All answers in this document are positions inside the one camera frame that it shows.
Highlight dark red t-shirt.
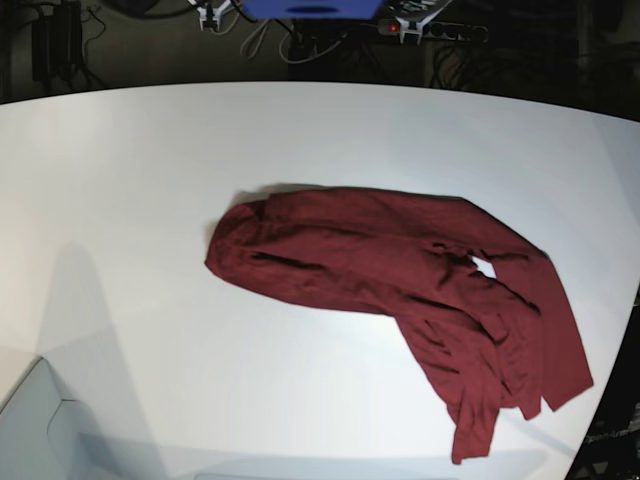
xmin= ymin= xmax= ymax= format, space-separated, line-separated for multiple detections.
xmin=205 ymin=187 xmax=593 ymax=463

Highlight blue box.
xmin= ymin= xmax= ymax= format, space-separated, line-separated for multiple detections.
xmin=241 ymin=0 xmax=382 ymax=19

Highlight black power strip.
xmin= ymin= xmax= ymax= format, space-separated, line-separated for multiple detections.
xmin=377 ymin=19 xmax=489 ymax=45

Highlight black box on floor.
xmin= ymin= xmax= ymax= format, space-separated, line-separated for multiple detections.
xmin=31 ymin=1 xmax=83 ymax=83

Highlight white bin at corner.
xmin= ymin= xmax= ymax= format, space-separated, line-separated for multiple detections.
xmin=0 ymin=355 xmax=166 ymax=480

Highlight white cable loops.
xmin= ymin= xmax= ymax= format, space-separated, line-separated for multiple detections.
xmin=238 ymin=19 xmax=346 ymax=64

